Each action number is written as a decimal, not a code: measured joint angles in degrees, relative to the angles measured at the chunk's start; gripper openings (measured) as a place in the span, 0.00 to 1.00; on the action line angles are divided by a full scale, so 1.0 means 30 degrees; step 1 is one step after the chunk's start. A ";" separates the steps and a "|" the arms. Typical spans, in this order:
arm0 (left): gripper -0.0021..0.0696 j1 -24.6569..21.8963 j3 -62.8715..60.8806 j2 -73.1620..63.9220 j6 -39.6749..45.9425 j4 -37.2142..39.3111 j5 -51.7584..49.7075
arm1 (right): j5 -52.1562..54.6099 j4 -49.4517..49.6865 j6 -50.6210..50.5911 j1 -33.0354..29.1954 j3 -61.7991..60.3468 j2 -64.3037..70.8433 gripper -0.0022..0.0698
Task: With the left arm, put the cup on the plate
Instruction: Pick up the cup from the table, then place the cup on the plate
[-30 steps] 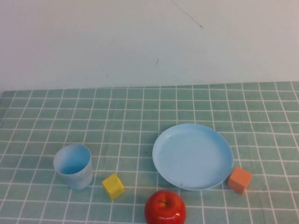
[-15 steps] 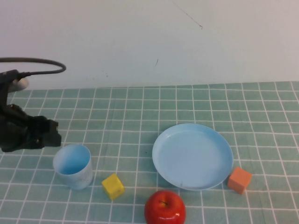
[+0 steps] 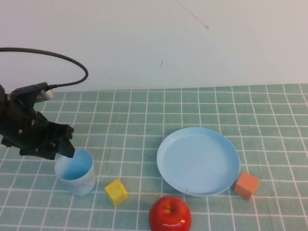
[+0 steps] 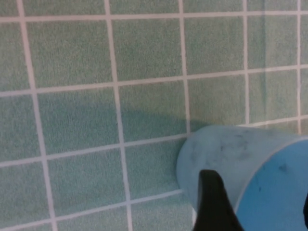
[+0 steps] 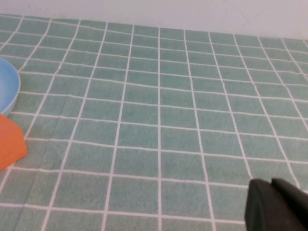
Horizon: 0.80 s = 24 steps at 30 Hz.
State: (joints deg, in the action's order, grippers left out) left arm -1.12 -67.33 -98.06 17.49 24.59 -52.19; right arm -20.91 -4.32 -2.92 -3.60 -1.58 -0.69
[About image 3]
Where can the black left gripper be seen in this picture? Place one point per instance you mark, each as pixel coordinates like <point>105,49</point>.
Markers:
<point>26,132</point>

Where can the red apple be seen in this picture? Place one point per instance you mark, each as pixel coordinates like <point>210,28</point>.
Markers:
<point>169,216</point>

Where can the light blue round plate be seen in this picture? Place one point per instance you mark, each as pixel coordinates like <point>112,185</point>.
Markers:
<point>199,163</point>

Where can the green white-checked tablecloth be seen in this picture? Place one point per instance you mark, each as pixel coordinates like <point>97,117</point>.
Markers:
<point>134,120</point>

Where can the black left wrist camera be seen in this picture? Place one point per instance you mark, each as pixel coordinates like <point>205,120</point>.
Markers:
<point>24,93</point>

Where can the yellow foam cube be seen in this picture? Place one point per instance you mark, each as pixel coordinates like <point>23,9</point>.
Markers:
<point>116,192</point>

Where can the orange foam cube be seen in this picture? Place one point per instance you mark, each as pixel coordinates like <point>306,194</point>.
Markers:
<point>246,185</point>

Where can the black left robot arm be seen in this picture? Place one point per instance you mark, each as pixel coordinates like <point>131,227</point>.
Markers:
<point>2,96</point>

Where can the light blue plastic cup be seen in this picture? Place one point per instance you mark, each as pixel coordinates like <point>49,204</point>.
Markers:
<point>83,185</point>

